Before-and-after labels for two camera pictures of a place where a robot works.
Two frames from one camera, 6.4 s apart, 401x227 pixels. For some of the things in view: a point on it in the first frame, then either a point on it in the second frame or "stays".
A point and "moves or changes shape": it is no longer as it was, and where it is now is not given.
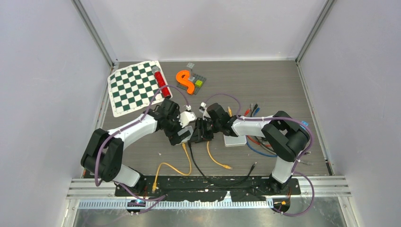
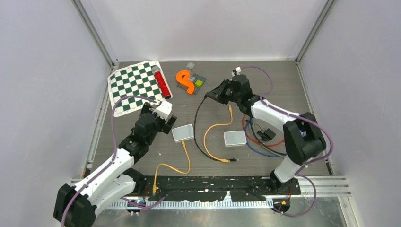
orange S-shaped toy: x=182 y=77 stays
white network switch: x=185 y=134 stays
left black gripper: x=173 y=136 -> x=164 y=127
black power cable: x=236 y=184 -> x=231 y=160
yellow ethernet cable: x=154 y=184 stays
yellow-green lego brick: x=198 y=83 stays
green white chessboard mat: x=133 y=87 stays
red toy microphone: x=161 y=82 stays
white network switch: x=234 y=141 stays
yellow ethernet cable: x=224 y=166 moves or changes shape
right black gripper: x=200 y=135 -> x=218 y=94
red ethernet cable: x=247 y=111 stays
